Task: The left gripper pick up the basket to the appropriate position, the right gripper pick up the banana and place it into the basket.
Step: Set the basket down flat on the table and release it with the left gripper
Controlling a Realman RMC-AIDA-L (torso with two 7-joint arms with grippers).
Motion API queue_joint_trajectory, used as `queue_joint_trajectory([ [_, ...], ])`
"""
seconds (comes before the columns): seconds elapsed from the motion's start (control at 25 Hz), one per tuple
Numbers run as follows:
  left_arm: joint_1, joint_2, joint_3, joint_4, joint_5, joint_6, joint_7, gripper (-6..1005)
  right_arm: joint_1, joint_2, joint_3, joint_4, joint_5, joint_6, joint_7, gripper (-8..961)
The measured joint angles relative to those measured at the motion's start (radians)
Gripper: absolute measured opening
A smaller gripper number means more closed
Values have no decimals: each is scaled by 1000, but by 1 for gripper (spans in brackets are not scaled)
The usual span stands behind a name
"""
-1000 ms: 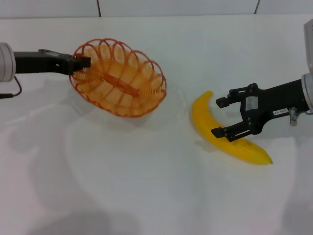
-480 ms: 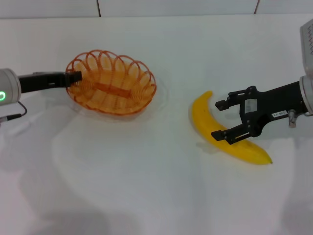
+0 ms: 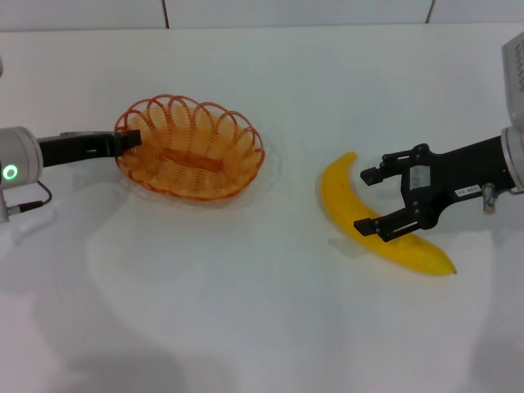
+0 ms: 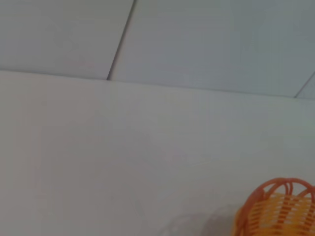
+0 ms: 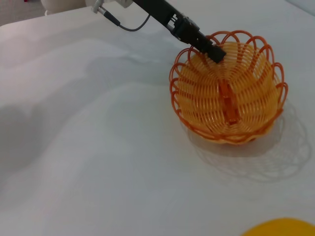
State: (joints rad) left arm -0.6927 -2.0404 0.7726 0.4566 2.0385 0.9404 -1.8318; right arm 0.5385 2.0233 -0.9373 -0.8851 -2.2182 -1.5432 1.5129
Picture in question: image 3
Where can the silver right wrist plug connector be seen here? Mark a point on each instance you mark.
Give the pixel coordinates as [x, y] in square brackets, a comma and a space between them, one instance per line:
[489, 198]

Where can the white tablecloth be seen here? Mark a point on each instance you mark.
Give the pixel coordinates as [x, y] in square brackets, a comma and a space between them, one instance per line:
[245, 307]

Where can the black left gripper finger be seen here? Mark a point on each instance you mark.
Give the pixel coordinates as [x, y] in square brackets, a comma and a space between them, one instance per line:
[129, 140]

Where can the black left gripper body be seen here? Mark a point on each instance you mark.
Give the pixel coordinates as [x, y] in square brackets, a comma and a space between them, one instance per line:
[78, 147]

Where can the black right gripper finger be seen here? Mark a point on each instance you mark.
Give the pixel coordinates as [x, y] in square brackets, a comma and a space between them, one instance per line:
[389, 165]
[393, 225]

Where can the yellow banana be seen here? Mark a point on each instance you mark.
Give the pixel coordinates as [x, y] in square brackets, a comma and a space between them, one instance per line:
[340, 196]

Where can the orange woven plastic basket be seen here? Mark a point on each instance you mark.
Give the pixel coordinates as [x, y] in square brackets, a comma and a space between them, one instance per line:
[196, 163]

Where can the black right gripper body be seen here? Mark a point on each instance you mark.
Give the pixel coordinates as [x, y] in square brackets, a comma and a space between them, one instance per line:
[450, 172]

